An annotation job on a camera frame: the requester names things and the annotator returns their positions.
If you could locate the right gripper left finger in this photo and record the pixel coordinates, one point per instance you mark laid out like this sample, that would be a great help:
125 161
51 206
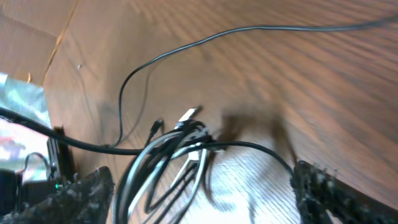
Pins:
85 201

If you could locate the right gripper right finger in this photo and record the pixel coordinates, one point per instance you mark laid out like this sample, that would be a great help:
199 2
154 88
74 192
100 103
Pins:
320 195

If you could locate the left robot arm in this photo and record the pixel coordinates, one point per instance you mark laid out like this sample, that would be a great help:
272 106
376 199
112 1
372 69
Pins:
32 167

